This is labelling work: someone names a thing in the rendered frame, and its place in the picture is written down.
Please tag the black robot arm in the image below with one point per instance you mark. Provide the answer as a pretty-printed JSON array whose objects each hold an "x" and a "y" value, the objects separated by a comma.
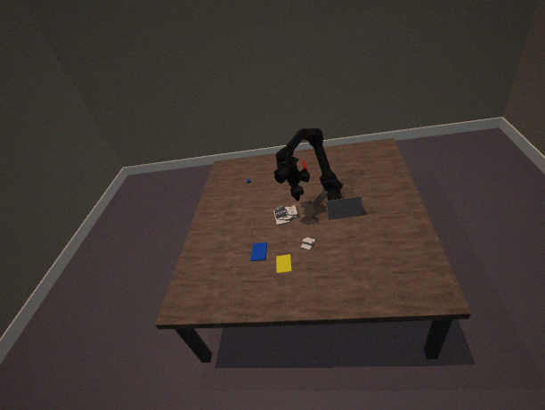
[{"x": 315, "y": 138}]

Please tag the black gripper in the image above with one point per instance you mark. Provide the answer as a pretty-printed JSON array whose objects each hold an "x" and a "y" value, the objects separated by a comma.
[{"x": 296, "y": 189}]

